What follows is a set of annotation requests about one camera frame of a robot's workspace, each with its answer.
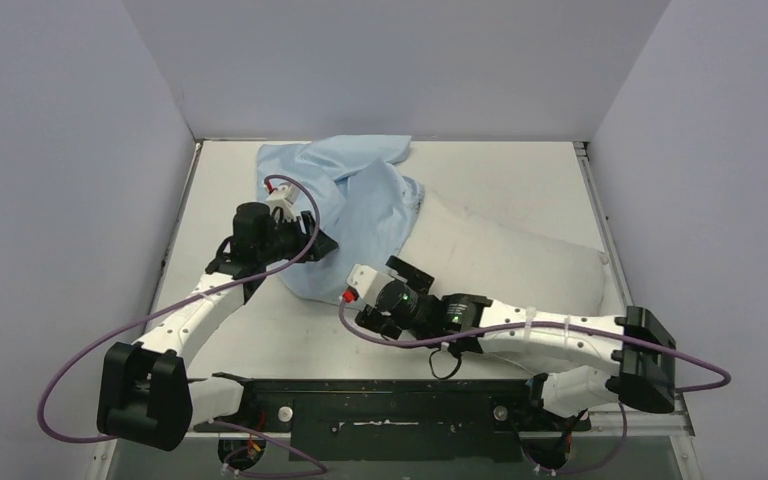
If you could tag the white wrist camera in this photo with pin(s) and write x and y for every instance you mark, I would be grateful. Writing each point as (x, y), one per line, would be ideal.
(364, 283)
(280, 200)

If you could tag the white pillow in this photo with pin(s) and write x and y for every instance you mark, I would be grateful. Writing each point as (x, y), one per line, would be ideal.
(467, 252)

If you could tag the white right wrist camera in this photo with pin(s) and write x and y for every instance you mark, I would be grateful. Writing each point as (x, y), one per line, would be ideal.
(364, 283)

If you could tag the light blue pillowcase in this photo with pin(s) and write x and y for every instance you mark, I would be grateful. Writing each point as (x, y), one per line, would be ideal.
(367, 206)

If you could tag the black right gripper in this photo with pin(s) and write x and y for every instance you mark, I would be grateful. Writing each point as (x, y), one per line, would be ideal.
(384, 297)

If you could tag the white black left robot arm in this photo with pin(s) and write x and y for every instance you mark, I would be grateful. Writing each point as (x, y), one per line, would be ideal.
(146, 395)

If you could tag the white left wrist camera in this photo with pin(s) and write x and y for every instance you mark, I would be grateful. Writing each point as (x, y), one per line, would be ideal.
(280, 200)

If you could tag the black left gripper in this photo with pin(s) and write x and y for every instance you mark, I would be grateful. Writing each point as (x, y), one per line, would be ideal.
(294, 227)

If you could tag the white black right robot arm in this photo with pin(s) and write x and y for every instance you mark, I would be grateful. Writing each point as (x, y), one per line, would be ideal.
(614, 359)

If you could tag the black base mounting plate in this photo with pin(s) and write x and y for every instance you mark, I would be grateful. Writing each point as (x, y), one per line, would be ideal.
(401, 420)

